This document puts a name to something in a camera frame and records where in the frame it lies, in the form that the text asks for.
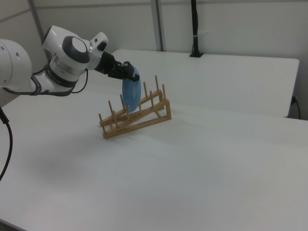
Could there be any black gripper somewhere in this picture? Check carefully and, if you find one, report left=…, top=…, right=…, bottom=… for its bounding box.
left=94, top=51, right=141, bottom=81

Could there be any blue plastic plate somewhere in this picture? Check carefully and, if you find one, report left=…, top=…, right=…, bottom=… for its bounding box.
left=121, top=67, right=142, bottom=113

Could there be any wooden plate rack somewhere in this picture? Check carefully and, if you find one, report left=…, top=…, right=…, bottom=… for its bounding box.
left=98, top=75, right=172, bottom=140

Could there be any thin dark arm cable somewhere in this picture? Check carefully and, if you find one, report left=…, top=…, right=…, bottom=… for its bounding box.
left=71, top=69, right=89, bottom=94

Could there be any black camera stand pole, white band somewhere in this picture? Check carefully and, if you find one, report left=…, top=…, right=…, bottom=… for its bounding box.
left=189, top=0, right=205, bottom=58

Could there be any slim grey partition frame post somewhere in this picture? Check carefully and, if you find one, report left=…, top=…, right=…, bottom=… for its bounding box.
left=27, top=0, right=46, bottom=45

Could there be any thick black hanging cable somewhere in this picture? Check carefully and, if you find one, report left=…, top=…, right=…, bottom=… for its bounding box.
left=0, top=105, right=13, bottom=181

